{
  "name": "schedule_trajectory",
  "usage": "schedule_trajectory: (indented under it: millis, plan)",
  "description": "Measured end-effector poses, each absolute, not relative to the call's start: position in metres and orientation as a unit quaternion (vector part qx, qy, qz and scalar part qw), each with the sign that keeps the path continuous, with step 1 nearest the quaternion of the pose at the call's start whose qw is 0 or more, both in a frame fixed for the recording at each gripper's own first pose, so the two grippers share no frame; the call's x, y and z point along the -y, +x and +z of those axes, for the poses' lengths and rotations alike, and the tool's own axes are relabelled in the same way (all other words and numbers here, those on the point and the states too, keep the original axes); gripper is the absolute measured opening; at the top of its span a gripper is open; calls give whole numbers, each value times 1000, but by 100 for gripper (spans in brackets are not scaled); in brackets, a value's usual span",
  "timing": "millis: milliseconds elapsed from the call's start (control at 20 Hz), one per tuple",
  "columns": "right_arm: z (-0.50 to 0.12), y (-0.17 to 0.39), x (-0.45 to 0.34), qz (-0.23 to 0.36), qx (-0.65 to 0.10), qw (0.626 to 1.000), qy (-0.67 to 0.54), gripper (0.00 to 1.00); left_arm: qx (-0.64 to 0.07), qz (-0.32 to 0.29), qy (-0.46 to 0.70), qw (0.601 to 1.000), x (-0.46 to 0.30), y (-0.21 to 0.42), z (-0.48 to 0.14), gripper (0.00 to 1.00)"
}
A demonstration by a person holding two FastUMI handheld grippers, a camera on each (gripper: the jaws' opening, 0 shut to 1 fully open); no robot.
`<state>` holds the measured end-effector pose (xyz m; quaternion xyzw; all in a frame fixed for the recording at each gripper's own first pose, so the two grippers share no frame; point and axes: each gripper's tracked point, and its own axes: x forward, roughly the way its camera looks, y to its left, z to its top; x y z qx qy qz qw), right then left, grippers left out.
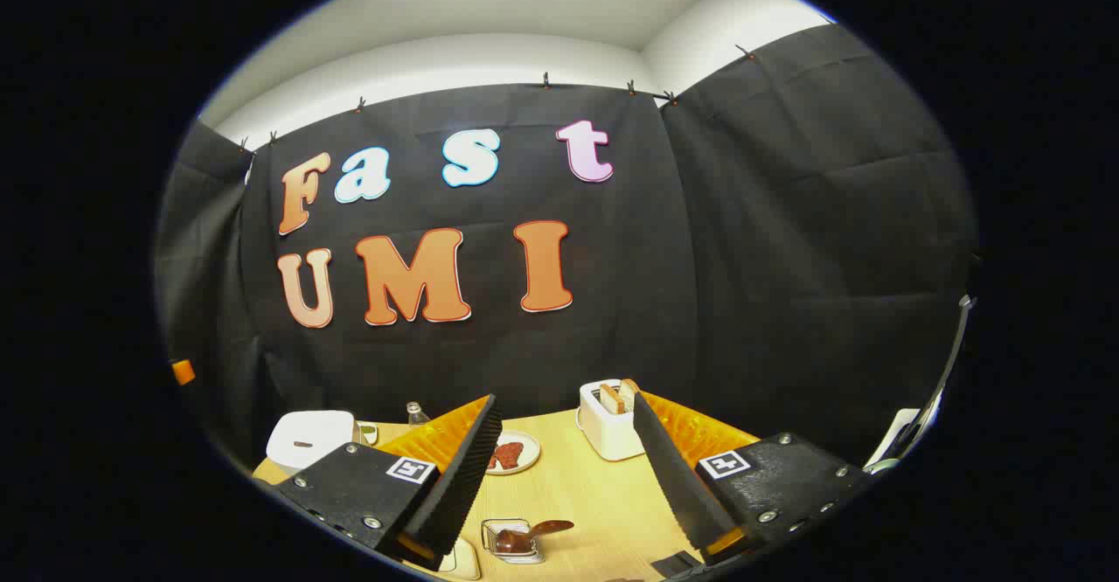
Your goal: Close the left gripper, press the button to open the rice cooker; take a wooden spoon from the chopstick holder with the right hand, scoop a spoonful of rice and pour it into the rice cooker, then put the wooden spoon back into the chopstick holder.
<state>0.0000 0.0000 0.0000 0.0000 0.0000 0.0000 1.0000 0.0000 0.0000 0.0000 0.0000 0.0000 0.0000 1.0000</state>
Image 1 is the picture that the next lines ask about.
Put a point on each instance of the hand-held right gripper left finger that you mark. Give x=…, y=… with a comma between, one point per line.
x=463, y=477

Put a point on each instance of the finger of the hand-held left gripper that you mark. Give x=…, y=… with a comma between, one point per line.
x=182, y=372

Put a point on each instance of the black backdrop cloth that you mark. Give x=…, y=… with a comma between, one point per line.
x=699, y=259

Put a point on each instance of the red meat piece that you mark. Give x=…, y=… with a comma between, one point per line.
x=512, y=453
x=495, y=461

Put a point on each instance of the brown wooden spoon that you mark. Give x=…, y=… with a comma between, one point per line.
x=533, y=531

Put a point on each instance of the white rice cooker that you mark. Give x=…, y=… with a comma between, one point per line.
x=306, y=438

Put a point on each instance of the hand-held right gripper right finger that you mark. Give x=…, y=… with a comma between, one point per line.
x=677, y=477

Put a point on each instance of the clear plastic tray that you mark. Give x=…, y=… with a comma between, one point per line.
x=463, y=560

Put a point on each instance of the white round plate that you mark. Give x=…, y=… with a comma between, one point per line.
x=529, y=464

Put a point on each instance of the white toaster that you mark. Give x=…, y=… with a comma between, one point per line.
x=612, y=438

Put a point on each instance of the black tape strip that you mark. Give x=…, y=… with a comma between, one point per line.
x=673, y=564

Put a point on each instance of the small white green cup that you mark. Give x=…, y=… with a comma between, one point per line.
x=367, y=433

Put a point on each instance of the glass bottle green label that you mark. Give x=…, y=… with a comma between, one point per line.
x=417, y=414

